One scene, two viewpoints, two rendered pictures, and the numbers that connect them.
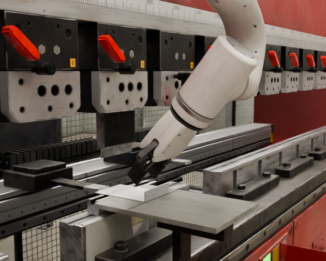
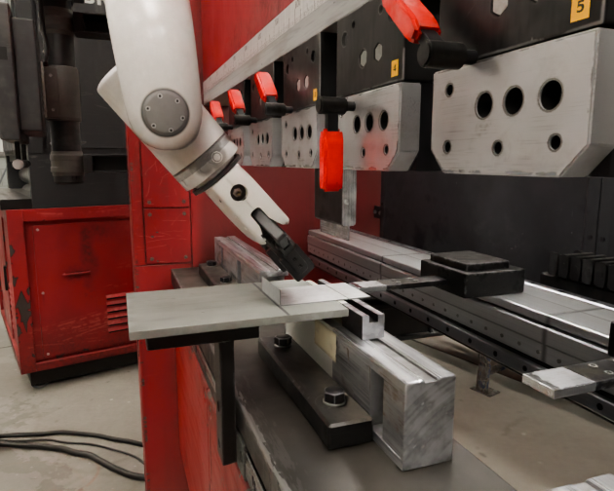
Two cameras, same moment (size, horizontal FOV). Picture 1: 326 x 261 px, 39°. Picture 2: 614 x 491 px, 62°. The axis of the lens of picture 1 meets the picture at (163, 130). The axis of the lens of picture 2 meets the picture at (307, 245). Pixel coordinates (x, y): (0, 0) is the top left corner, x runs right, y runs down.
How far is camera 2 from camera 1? 145 cm
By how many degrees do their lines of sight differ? 124
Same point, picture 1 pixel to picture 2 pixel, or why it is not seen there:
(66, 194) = (503, 330)
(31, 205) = (455, 310)
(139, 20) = (315, 22)
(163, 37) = (341, 31)
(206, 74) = not seen: hidden behind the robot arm
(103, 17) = (287, 45)
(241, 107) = not seen: outside the picture
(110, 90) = (287, 138)
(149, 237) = (297, 366)
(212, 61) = not seen: hidden behind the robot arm
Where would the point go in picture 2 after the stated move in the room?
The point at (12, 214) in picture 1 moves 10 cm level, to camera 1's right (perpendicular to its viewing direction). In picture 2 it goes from (436, 305) to (412, 319)
